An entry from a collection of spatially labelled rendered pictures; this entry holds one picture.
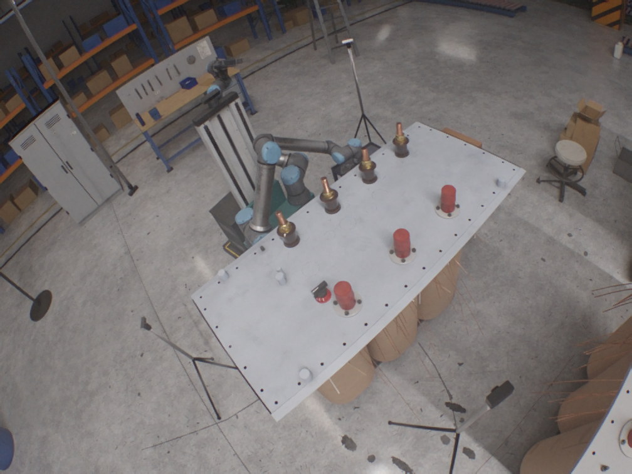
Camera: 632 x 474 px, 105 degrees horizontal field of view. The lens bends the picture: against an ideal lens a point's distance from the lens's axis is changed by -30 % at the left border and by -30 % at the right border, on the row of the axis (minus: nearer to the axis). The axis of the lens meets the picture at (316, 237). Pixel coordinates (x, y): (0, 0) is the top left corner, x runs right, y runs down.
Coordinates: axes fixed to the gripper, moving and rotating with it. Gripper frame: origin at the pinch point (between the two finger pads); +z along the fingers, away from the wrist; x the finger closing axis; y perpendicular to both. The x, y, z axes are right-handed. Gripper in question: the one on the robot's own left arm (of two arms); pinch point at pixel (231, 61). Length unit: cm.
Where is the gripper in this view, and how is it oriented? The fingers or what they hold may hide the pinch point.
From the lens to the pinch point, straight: 219.7
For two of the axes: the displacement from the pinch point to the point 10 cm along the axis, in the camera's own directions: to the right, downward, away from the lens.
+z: 6.2, 3.1, -7.2
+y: -0.9, -8.8, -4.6
